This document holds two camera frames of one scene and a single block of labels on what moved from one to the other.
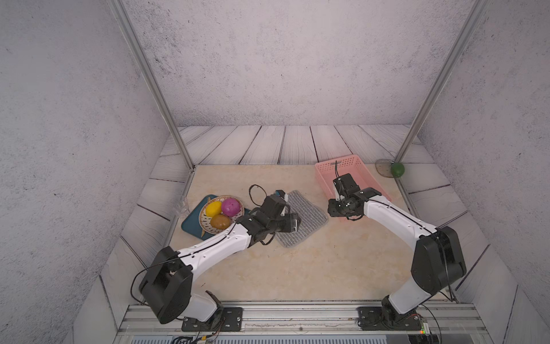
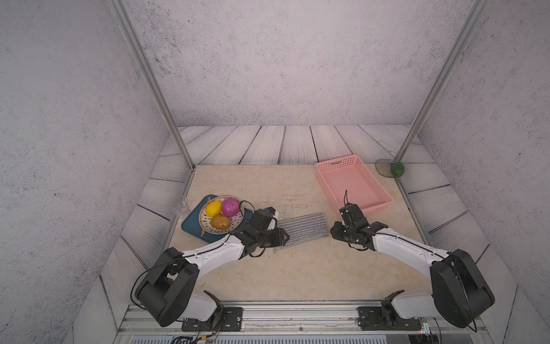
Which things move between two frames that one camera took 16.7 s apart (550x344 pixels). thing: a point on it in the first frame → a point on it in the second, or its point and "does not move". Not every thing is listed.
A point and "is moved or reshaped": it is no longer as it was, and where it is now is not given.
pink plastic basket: [329, 170] does not move
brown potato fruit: [220, 221] does not move
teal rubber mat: [192, 224] does not move
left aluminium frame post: [127, 29] does not move
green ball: [397, 169] does not move
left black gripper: [291, 222] → [279, 237]
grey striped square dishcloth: [311, 216] is moved or reshaped
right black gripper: [331, 209] → [334, 232]
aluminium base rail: [451, 319] does not move
